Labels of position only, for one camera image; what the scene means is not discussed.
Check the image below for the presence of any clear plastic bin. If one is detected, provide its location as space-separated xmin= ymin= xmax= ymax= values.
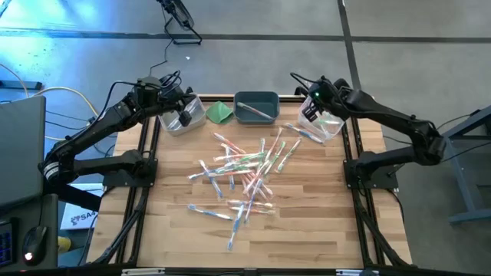
xmin=297 ymin=95 xmax=348 ymax=144

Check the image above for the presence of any white plastic bin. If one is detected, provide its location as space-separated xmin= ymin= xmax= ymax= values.
xmin=158 ymin=94 xmax=207 ymax=137

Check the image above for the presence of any green cloth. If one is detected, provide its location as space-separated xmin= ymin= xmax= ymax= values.
xmin=206 ymin=100 xmax=235 ymax=125

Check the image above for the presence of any dark grey-green plastic bin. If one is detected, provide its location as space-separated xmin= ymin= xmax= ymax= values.
xmin=232 ymin=90 xmax=281 ymax=126

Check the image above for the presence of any black floor fan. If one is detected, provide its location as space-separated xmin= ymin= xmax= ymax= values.
xmin=155 ymin=0 xmax=203 ymax=46

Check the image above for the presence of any white printed cardboard box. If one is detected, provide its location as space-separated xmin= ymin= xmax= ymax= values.
xmin=60 ymin=182 xmax=105 ymax=232

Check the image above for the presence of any black floor bar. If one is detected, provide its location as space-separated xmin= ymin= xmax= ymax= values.
xmin=0 ymin=80 xmax=44 ymax=91

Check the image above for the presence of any grey laptop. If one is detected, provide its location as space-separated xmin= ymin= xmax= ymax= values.
xmin=0 ymin=94 xmax=48 ymax=210

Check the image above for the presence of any dark grey desk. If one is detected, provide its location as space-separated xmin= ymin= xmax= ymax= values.
xmin=0 ymin=192 xmax=60 ymax=271

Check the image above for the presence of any silver aluminium extrusion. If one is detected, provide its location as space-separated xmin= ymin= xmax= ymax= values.
xmin=120 ymin=268 xmax=166 ymax=276
xmin=335 ymin=268 xmax=381 ymax=276

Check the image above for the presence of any yellow object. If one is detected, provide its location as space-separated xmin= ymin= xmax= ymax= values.
xmin=57 ymin=235 xmax=73 ymax=255

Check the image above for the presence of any black computer mouse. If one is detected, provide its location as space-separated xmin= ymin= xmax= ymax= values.
xmin=21 ymin=225 xmax=48 ymax=268

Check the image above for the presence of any black keyboard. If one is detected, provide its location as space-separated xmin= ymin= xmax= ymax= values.
xmin=0 ymin=217 xmax=17 ymax=268

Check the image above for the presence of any black fan cable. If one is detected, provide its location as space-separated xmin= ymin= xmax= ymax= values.
xmin=148 ymin=38 xmax=173 ymax=76

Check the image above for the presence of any thick cream cable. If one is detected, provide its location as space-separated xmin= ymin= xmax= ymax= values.
xmin=32 ymin=85 xmax=97 ymax=141

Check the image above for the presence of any black diagonal frame strut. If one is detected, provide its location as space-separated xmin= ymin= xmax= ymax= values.
xmin=41 ymin=175 xmax=104 ymax=212

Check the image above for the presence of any thin yellow cable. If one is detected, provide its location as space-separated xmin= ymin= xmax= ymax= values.
xmin=0 ymin=63 xmax=30 ymax=97

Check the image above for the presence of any blue-grey desk frame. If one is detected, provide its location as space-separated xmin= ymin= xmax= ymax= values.
xmin=425 ymin=105 xmax=491 ymax=227

